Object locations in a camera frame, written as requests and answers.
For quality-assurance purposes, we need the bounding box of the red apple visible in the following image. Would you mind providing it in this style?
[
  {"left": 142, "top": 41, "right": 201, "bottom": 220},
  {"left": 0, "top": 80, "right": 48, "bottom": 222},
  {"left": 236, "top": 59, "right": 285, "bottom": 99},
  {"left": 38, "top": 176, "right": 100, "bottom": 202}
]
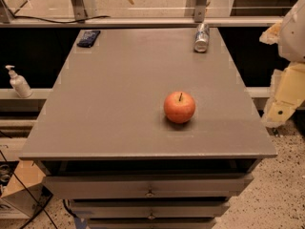
[{"left": 163, "top": 92, "right": 195, "bottom": 124}]

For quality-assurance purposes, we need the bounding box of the white pump lotion bottle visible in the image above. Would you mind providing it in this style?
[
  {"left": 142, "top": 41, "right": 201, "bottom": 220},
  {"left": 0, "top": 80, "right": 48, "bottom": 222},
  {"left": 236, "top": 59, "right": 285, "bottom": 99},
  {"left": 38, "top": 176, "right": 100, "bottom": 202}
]
[{"left": 6, "top": 65, "right": 32, "bottom": 98}]

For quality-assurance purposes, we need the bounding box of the black cable on shelf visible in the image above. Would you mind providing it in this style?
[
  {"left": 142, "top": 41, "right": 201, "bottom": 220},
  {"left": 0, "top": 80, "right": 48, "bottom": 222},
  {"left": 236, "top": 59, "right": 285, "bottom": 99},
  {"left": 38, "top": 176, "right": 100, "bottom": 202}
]
[{"left": 9, "top": 13, "right": 111, "bottom": 25}]

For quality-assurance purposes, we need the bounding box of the cardboard box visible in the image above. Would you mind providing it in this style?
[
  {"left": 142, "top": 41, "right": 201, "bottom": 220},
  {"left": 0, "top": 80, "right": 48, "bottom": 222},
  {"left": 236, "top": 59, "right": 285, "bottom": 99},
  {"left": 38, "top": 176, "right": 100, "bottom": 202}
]
[{"left": 0, "top": 161, "right": 45, "bottom": 219}]

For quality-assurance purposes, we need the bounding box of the top grey drawer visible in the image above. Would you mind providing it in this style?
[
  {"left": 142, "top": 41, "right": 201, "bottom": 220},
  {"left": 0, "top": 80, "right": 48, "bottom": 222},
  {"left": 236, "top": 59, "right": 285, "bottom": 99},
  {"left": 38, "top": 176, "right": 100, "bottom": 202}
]
[{"left": 43, "top": 174, "right": 254, "bottom": 199}]

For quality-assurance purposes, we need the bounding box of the silver blue redbull can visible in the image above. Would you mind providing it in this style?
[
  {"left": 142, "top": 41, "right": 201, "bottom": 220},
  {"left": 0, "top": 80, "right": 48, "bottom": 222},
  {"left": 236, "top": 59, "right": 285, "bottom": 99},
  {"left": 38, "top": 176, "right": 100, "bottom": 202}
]
[{"left": 194, "top": 23, "right": 210, "bottom": 52}]

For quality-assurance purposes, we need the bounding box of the middle grey drawer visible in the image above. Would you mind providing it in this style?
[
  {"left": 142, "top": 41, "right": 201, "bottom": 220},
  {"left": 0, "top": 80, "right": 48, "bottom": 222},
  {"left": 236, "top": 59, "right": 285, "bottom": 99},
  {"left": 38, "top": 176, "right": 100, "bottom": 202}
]
[{"left": 71, "top": 199, "right": 229, "bottom": 219}]

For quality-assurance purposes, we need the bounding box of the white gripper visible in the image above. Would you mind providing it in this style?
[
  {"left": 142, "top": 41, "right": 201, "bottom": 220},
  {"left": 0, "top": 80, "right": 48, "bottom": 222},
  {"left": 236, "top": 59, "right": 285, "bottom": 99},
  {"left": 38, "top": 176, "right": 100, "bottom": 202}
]
[{"left": 259, "top": 22, "right": 305, "bottom": 128}]

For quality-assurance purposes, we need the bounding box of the black floor cable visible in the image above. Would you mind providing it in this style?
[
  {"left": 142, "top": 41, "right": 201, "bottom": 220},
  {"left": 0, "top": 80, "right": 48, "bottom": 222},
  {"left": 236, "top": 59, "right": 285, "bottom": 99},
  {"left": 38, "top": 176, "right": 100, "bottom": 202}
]
[{"left": 0, "top": 150, "right": 60, "bottom": 229}]

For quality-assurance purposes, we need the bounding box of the bottom grey drawer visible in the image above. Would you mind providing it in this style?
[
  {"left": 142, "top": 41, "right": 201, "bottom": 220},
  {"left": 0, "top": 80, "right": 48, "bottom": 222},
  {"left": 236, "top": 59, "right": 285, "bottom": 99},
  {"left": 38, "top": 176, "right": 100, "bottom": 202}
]
[{"left": 88, "top": 219, "right": 216, "bottom": 229}]

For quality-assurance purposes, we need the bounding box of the grey drawer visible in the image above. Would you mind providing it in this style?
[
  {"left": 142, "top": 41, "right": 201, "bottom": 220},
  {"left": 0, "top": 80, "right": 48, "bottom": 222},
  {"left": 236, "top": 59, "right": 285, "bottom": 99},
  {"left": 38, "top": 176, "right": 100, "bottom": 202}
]
[
  {"left": 43, "top": 174, "right": 254, "bottom": 199},
  {"left": 71, "top": 199, "right": 229, "bottom": 219},
  {"left": 88, "top": 219, "right": 216, "bottom": 229}
]

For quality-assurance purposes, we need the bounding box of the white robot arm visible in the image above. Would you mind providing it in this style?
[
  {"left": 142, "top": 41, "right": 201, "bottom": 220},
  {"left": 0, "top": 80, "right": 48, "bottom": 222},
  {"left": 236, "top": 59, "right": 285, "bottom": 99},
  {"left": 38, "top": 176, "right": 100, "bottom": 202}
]
[{"left": 259, "top": 0, "right": 305, "bottom": 128}]

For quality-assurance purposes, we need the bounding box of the left metal bracket post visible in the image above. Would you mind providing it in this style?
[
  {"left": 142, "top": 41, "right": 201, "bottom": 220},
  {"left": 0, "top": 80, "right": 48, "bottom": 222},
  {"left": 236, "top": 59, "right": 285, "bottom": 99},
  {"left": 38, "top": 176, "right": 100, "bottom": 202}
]
[{"left": 71, "top": 0, "right": 87, "bottom": 20}]

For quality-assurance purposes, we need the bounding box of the dark blue rxbar wrapper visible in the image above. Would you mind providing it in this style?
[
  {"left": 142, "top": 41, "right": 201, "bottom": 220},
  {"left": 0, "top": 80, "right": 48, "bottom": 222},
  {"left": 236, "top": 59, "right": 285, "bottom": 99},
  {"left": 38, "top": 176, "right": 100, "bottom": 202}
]
[{"left": 77, "top": 30, "right": 100, "bottom": 48}]

